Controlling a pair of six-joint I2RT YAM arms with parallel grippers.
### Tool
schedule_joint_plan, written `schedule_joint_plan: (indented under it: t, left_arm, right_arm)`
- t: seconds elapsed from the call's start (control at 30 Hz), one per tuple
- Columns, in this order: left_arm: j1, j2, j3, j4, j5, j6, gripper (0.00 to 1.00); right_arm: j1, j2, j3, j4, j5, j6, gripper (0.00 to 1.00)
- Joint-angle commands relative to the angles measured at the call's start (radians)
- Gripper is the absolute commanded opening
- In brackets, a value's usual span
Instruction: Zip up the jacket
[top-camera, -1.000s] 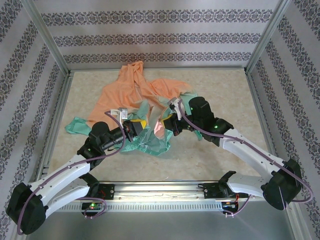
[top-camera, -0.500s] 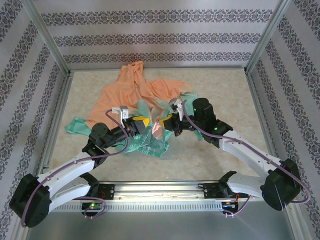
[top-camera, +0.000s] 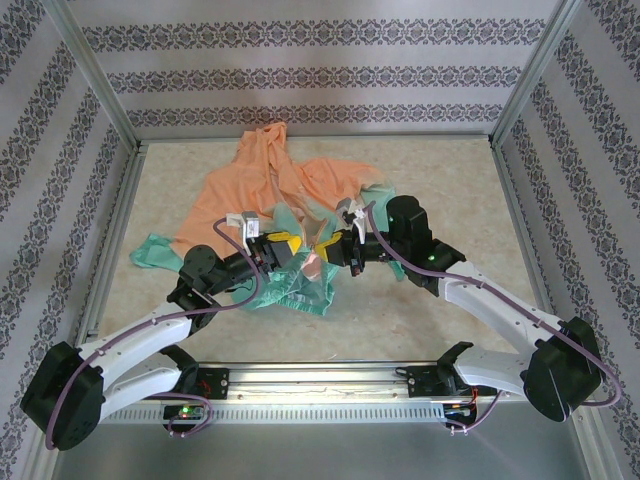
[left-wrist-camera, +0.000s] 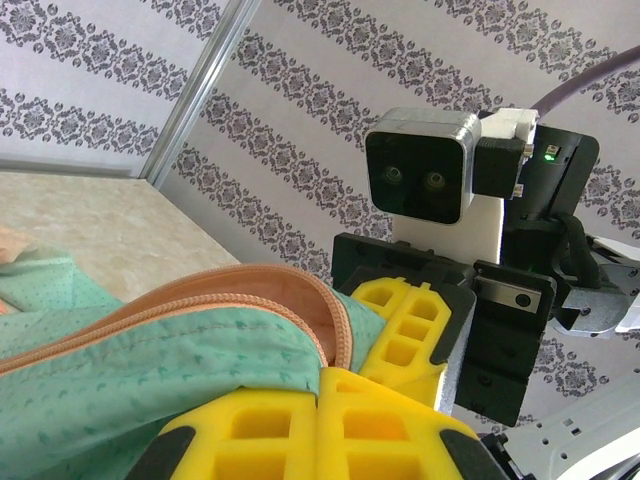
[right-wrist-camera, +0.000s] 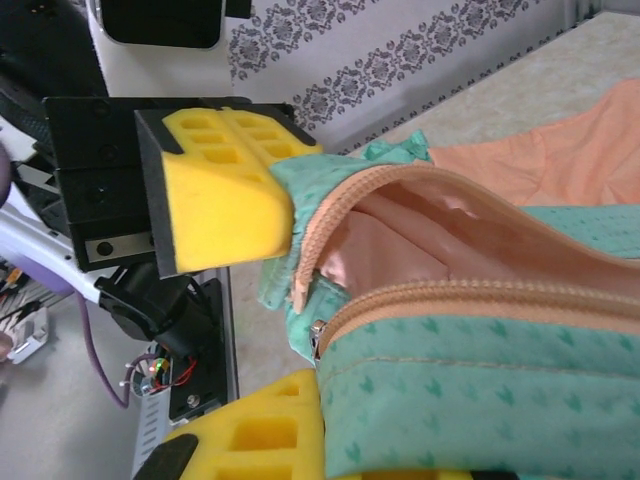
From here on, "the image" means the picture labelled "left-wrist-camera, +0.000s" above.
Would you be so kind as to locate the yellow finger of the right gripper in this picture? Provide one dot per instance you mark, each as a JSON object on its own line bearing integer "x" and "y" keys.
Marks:
{"x": 425, "y": 375}
{"x": 372, "y": 287}

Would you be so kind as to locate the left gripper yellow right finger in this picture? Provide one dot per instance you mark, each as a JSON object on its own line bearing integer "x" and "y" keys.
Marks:
{"x": 380, "y": 440}

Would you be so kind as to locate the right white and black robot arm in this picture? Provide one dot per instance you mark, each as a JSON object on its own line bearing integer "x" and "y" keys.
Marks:
{"x": 590, "y": 440}

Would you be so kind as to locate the orange and green zip jacket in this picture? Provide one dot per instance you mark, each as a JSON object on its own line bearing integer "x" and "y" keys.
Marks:
{"x": 125, "y": 375}

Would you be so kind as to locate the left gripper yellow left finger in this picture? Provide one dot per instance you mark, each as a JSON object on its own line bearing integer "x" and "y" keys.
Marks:
{"x": 260, "y": 450}

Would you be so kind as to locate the aluminium frame corner post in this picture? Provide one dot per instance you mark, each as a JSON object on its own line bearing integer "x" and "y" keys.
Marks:
{"x": 197, "y": 90}

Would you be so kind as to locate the thin aluminium wall rail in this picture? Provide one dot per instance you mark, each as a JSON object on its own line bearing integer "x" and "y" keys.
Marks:
{"x": 70, "y": 168}

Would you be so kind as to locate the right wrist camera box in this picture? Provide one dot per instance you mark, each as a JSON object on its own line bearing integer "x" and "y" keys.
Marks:
{"x": 420, "y": 165}

